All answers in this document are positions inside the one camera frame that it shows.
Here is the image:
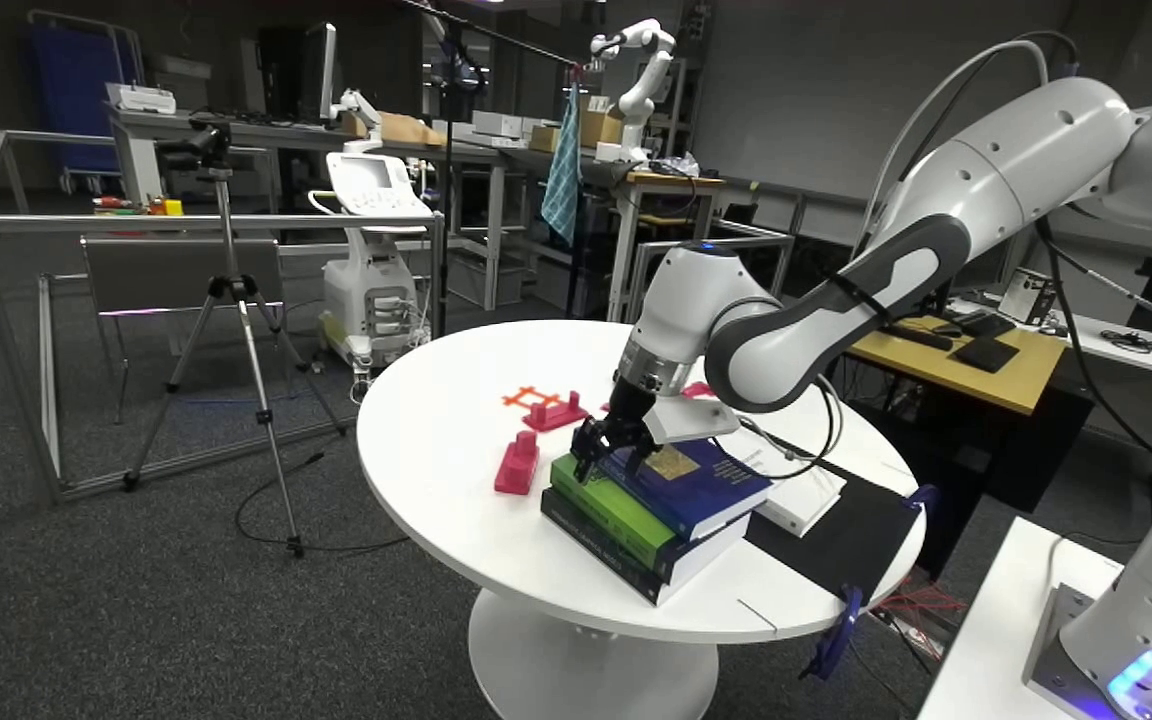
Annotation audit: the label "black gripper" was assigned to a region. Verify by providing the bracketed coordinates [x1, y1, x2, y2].
[571, 375, 669, 483]

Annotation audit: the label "black background screen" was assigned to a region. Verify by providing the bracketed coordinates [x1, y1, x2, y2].
[254, 15, 345, 128]

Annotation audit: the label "grey panel board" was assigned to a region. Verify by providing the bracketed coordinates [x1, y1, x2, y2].
[76, 238, 287, 323]

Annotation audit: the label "black square pad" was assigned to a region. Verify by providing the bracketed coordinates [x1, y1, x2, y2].
[889, 315, 968, 351]
[949, 334, 1023, 375]

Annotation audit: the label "white equipment cart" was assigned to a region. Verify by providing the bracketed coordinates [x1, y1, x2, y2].
[305, 149, 437, 396]

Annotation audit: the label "grey robot arm hose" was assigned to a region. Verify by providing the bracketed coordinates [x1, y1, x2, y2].
[854, 36, 1062, 258]

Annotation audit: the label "black camera on tripod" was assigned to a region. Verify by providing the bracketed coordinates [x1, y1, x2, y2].
[186, 116, 241, 174]

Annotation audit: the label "small coloured blocks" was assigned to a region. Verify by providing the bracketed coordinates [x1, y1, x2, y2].
[91, 193, 187, 221]

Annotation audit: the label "white background table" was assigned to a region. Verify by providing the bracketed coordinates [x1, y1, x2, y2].
[108, 104, 342, 211]

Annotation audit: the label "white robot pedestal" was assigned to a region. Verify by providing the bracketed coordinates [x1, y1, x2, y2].
[912, 517, 1152, 720]

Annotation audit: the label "white and black pendant device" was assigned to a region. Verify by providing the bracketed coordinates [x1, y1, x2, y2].
[1002, 266, 1063, 334]

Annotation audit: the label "blue board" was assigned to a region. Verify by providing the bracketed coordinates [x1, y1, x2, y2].
[26, 7, 145, 175]

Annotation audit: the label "small pink plastic block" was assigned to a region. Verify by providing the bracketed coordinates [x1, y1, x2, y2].
[494, 427, 544, 500]

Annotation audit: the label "cardboard box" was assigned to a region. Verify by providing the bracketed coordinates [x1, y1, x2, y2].
[529, 109, 628, 151]
[374, 112, 449, 151]

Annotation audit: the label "pink and orange plastic bracket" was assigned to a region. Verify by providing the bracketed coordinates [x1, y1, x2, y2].
[502, 384, 592, 438]

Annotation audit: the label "black cover book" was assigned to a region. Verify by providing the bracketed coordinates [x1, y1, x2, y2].
[537, 483, 756, 612]

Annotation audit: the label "blue hanging cloth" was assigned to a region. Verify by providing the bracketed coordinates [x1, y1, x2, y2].
[537, 79, 589, 251]

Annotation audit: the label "black stand pole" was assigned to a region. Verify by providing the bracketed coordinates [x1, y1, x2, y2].
[393, 0, 607, 337]

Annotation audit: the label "white cover book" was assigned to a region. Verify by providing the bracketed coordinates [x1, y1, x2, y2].
[719, 422, 854, 542]

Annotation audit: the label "black camera tripod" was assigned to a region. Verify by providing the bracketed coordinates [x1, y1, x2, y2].
[121, 156, 354, 561]

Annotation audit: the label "grey metal frame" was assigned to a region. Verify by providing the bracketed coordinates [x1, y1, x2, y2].
[0, 124, 453, 503]

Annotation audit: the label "wooden top table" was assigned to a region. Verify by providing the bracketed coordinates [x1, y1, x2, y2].
[839, 313, 1072, 422]

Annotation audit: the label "round white table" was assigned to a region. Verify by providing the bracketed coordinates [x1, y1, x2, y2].
[354, 315, 928, 720]

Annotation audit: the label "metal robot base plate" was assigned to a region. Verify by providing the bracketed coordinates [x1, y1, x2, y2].
[1022, 575, 1152, 720]

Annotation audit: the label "blue hardcover book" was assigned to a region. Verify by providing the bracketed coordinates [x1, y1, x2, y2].
[596, 438, 777, 544]

